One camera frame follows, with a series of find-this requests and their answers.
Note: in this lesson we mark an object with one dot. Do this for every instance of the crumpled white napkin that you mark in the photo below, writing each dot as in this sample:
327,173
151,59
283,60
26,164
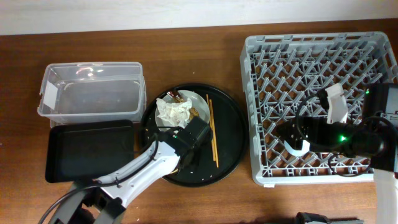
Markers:
174,114

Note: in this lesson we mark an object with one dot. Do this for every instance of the yellow bowl with scraps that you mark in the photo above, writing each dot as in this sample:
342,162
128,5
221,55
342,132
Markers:
175,172

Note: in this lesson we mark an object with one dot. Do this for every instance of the clear plastic bin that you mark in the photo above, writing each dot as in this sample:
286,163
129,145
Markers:
94,91

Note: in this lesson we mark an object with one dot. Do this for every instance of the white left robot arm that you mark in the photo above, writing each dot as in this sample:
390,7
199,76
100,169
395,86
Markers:
107,198

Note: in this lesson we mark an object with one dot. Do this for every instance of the black rectangular tray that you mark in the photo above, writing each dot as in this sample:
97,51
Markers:
88,150

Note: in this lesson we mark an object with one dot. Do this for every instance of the grey dishwasher rack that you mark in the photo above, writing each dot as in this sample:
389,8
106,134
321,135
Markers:
280,74

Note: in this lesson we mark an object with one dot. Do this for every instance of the round black serving tray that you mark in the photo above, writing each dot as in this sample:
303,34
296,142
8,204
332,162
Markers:
232,137

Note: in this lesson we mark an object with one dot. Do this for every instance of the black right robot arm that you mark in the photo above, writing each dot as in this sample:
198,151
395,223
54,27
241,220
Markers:
374,138

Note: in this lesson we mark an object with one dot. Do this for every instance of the black object bottom edge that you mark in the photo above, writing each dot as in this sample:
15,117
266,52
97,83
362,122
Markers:
311,218

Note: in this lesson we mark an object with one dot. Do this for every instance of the wooden chopstick right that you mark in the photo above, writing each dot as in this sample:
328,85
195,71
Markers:
216,150

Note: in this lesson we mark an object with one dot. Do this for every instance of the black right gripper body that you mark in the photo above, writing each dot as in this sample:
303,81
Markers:
316,124

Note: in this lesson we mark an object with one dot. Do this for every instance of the white label on bin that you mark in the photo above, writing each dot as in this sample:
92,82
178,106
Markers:
50,95

